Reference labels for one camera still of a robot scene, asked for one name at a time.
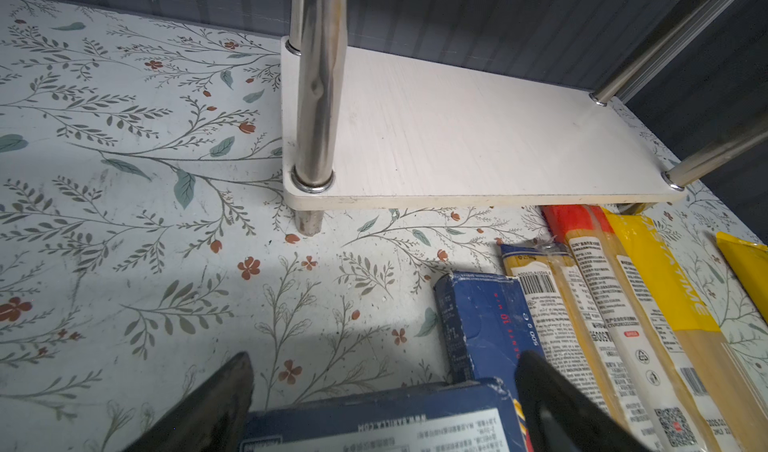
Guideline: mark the wide blue Barilla pasta box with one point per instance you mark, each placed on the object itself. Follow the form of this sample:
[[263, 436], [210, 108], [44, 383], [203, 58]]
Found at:
[[471, 416]]

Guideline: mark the red-ended spaghetti bag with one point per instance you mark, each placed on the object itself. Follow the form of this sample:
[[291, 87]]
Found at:
[[683, 414]]

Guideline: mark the blue-ended clear spaghetti bag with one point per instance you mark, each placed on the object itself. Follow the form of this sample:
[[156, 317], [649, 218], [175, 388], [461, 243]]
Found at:
[[573, 334]]

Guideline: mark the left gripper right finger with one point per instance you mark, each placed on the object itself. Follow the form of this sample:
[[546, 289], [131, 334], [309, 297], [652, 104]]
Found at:
[[559, 417]]

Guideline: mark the narrow blue Barilla spaghetti box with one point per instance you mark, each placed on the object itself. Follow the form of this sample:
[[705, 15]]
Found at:
[[487, 325]]

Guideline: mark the yellow Pastatime spaghetti bag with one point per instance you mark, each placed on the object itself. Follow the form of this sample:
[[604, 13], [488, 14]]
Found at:
[[714, 379]]

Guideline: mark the white two-tier shelf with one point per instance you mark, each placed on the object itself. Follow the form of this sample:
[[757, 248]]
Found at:
[[364, 129]]

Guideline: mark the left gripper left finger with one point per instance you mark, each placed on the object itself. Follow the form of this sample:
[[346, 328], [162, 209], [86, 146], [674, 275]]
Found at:
[[210, 418]]

